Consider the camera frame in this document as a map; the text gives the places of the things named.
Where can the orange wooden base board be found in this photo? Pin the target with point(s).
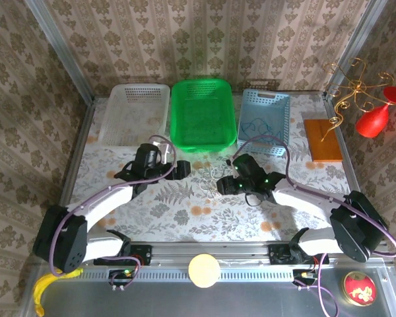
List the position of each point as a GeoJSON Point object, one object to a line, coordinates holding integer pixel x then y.
{"type": "Point", "coordinates": [323, 142]}

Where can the aluminium frame post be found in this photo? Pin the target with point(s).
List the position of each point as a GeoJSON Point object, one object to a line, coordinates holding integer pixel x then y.
{"type": "Point", "coordinates": [359, 39]}
{"type": "Point", "coordinates": [61, 49]}

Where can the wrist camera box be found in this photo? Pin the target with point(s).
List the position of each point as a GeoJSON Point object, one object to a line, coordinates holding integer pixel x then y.
{"type": "Point", "coordinates": [161, 148]}
{"type": "Point", "coordinates": [232, 163]}

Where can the floral tablecloth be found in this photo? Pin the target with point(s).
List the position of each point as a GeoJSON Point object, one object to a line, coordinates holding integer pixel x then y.
{"type": "Point", "coordinates": [201, 218]}

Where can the red wine glass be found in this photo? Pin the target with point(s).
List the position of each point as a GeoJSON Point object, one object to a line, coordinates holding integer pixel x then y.
{"type": "Point", "coordinates": [373, 120]}

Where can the small black controller board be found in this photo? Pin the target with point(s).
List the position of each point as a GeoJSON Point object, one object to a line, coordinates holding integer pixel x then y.
{"type": "Point", "coordinates": [122, 275]}
{"type": "Point", "coordinates": [303, 275]}

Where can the yellow banana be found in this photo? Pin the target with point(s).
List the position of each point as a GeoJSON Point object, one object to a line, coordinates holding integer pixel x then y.
{"type": "Point", "coordinates": [41, 287]}

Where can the round red gold tin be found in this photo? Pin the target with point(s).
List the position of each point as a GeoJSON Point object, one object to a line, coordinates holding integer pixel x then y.
{"type": "Point", "coordinates": [359, 288]}

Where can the pale yellow ball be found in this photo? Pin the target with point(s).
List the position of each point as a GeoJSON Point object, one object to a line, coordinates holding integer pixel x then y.
{"type": "Point", "coordinates": [204, 270]}

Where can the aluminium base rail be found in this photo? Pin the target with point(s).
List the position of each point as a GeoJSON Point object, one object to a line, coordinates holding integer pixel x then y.
{"type": "Point", "coordinates": [234, 252]}

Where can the light blue perforated plastic basket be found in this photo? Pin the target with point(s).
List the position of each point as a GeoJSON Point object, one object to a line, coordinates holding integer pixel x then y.
{"type": "Point", "coordinates": [264, 105]}

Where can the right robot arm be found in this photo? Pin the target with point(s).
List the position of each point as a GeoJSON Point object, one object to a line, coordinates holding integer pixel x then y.
{"type": "Point", "coordinates": [307, 204]}

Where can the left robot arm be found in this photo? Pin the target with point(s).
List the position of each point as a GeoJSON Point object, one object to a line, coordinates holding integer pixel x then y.
{"type": "Point", "coordinates": [99, 204]}

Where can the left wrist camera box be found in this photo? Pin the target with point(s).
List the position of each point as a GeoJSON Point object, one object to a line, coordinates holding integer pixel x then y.
{"type": "Point", "coordinates": [161, 148]}

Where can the green perforated plastic basket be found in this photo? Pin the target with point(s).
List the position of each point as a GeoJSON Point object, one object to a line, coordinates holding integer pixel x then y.
{"type": "Point", "coordinates": [203, 112]}

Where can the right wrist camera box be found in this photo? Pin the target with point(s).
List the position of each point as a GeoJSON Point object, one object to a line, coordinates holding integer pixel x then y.
{"type": "Point", "coordinates": [232, 163]}

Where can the white perforated plastic basket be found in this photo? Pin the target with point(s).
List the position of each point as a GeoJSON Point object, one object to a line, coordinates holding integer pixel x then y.
{"type": "Point", "coordinates": [135, 109]}

